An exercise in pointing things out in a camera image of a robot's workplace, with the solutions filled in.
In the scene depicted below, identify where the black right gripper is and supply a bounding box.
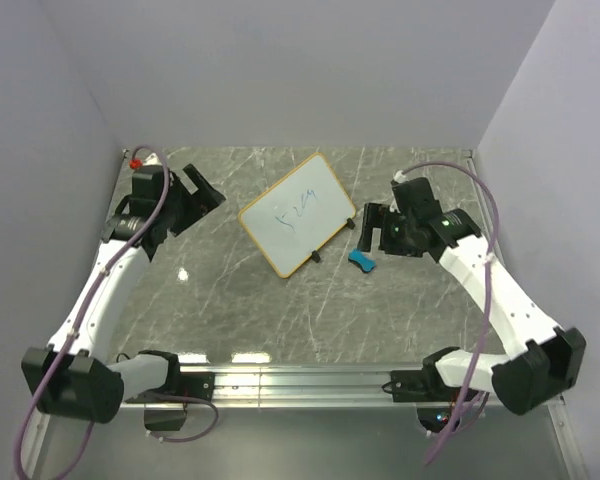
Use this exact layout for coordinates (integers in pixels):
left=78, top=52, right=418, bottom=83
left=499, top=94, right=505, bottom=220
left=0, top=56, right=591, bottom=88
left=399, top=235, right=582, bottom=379
left=356, top=203, right=422, bottom=258

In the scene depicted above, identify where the blue whiteboard eraser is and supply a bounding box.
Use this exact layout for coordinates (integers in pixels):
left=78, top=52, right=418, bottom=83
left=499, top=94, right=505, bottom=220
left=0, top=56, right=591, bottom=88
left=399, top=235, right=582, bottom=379
left=347, top=249, right=376, bottom=274

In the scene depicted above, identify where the yellow framed whiteboard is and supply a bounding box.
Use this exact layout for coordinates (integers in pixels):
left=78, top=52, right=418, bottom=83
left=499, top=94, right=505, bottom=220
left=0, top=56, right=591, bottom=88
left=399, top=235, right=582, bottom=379
left=238, top=153, right=356, bottom=278

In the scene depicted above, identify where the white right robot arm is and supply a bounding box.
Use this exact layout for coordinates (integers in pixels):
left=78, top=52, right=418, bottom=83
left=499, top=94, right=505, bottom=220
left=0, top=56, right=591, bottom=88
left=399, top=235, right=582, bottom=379
left=349, top=203, right=587, bottom=415

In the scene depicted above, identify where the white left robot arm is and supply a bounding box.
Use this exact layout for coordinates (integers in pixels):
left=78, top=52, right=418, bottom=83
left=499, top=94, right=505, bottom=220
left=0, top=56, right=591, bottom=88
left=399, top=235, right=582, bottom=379
left=21, top=164, right=226, bottom=424

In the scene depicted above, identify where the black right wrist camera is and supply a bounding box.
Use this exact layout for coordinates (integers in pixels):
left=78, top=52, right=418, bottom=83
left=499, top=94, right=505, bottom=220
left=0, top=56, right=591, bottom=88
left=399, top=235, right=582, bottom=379
left=391, top=177, right=442, bottom=216

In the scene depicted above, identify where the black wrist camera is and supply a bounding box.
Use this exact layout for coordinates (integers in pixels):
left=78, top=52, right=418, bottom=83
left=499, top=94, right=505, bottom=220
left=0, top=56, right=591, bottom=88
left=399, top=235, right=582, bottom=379
left=131, top=165, right=165, bottom=202
left=391, top=177, right=442, bottom=216

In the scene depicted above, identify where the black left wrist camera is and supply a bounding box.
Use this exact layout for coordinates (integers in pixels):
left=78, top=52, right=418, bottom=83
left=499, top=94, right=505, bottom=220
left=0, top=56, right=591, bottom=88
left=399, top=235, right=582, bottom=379
left=131, top=165, right=165, bottom=202

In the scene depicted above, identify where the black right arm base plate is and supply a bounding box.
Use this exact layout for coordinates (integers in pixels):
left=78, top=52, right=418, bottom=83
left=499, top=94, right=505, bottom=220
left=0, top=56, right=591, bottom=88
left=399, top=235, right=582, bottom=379
left=381, top=368, right=460, bottom=403

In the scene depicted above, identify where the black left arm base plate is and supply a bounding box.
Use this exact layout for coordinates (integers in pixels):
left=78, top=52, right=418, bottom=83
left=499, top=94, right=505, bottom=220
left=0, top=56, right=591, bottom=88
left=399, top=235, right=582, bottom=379
left=128, top=370, right=216, bottom=403

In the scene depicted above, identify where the aluminium mounting rail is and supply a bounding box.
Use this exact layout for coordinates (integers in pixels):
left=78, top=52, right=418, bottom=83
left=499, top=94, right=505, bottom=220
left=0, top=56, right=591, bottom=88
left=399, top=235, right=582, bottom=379
left=181, top=363, right=421, bottom=409

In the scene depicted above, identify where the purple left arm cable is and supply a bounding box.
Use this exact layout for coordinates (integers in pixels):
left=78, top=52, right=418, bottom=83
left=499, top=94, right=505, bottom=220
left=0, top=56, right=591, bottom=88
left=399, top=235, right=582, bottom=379
left=12, top=145, right=220, bottom=480

